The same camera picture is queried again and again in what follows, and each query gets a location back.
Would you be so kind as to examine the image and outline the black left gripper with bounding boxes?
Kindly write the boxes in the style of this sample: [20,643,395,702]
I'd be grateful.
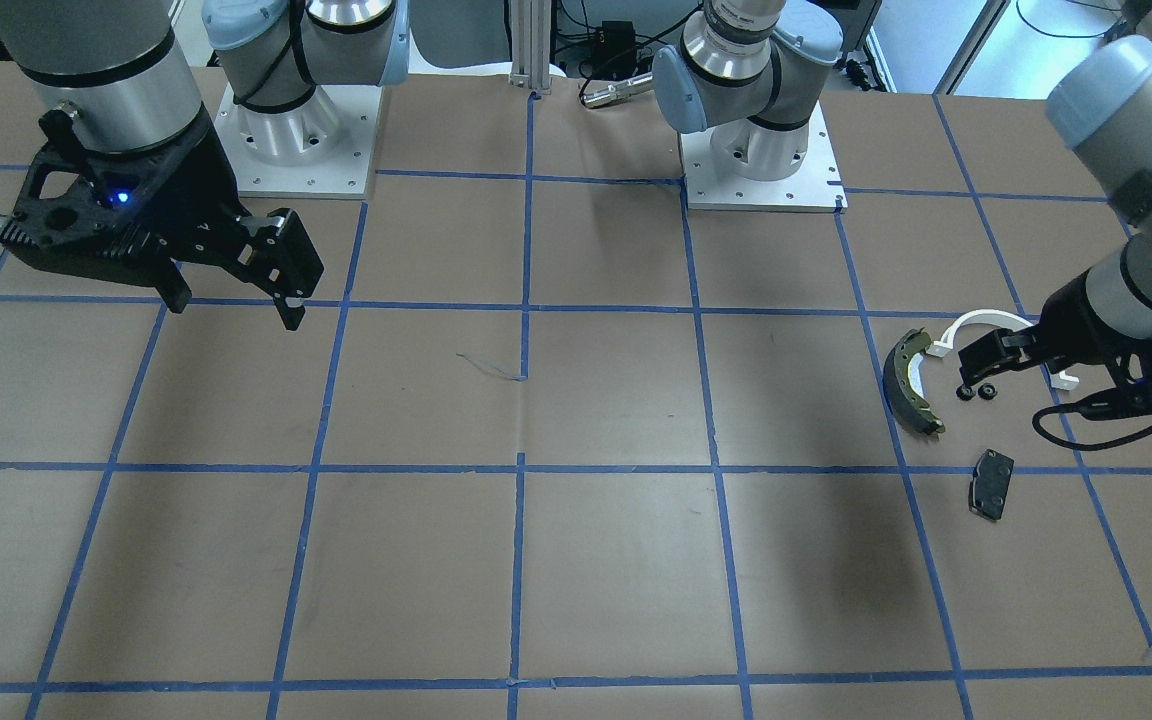
[957,275,1137,386]

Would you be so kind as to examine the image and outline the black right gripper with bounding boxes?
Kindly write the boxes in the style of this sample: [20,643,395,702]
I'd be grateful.
[141,109,324,332]

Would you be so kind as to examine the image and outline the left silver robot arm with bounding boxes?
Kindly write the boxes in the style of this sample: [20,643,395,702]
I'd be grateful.
[652,1,1152,386]

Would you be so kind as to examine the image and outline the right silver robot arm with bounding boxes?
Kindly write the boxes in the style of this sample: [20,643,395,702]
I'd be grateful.
[0,1,411,331]

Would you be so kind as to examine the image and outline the black brake pad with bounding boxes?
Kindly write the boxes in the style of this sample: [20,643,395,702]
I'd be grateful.
[968,448,1015,521]

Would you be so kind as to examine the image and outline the green curved brake shoe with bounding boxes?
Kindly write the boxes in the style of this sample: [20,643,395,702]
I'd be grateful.
[882,328,946,437]

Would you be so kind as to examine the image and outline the silver cylindrical tool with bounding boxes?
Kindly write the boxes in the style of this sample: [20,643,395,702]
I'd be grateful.
[579,71,653,109]

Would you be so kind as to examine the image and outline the white curved plastic bracket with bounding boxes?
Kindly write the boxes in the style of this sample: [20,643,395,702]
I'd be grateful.
[924,309,1079,392]

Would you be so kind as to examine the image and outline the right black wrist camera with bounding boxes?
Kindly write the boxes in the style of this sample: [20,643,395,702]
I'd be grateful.
[0,101,206,290]

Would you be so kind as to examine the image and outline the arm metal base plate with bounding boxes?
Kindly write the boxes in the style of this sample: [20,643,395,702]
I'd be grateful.
[679,103,849,213]
[214,85,385,200]

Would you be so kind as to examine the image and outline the aluminium frame post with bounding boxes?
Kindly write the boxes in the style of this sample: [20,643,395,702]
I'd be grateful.
[506,0,552,99]

